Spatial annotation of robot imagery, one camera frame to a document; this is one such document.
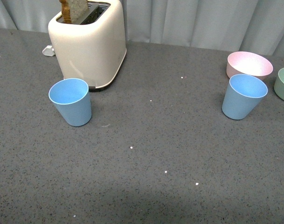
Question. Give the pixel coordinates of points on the cream white toaster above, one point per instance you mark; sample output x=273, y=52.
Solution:
x=93, y=49

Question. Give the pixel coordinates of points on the toast bread slice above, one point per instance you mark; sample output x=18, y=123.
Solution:
x=73, y=9

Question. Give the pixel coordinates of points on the grey curtain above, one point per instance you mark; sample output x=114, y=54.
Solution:
x=247, y=25

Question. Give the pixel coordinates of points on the blue cup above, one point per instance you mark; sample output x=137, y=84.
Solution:
x=71, y=98
x=244, y=92

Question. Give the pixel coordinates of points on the pink bowl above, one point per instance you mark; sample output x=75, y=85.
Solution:
x=242, y=62

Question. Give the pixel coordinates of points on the white power plug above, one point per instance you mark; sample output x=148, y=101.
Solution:
x=48, y=51

